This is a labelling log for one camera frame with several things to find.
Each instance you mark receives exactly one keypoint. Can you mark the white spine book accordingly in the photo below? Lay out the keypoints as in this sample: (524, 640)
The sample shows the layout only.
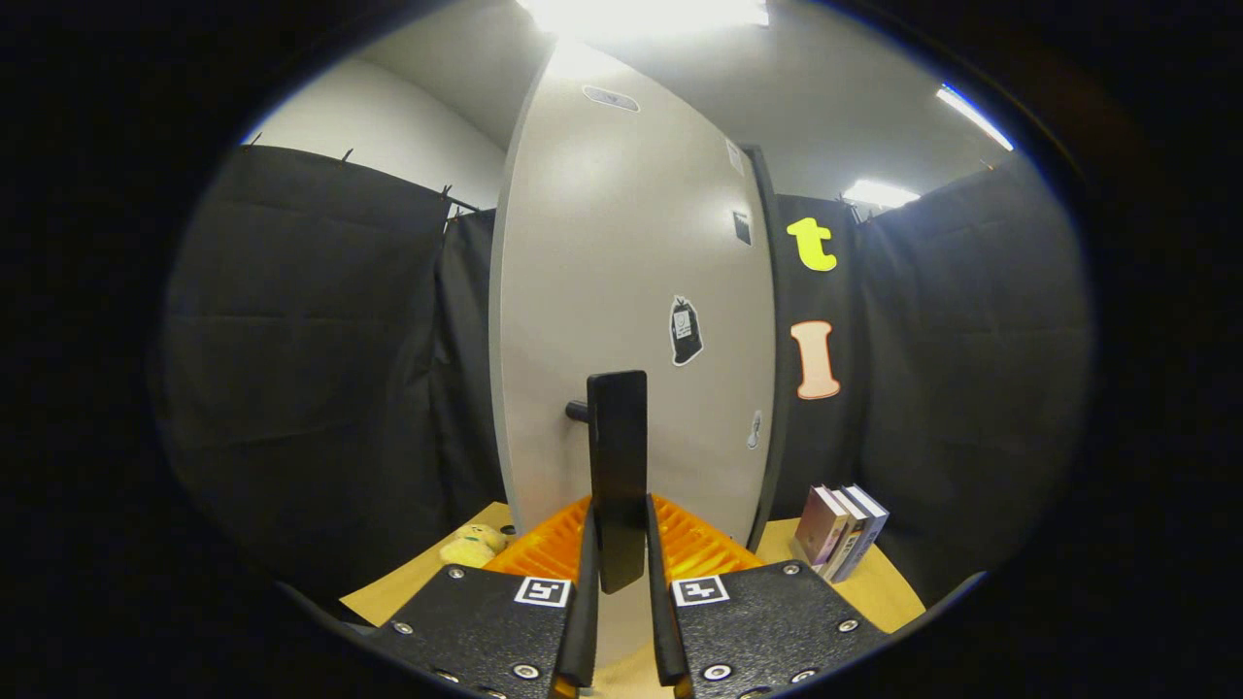
(848, 544)

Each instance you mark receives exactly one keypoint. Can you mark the black backdrop cloth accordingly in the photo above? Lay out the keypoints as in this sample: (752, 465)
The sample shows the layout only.
(971, 369)

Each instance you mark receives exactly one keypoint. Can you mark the pink and purple book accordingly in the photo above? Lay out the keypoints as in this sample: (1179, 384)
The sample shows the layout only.
(821, 529)

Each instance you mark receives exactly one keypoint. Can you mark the small ceiling light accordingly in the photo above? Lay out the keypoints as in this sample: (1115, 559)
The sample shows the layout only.
(879, 192)

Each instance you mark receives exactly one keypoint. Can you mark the dark grey cabinet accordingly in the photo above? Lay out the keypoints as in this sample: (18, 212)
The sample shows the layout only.
(778, 291)

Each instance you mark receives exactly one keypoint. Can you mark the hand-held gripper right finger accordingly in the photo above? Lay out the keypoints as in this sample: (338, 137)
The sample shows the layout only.
(665, 621)

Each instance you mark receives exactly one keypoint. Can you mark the light grey cabinet door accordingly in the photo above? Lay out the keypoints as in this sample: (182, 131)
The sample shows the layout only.
(602, 243)

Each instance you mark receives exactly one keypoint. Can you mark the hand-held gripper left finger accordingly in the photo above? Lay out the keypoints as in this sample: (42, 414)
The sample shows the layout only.
(583, 621)

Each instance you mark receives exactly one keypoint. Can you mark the long ceiling light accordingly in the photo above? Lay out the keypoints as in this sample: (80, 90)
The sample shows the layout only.
(974, 116)

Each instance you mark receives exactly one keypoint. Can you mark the yellow plush toy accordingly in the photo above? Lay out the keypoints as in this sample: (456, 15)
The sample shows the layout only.
(471, 549)

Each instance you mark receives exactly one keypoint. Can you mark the large ceiling light panel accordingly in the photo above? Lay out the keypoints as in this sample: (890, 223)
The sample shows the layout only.
(641, 15)

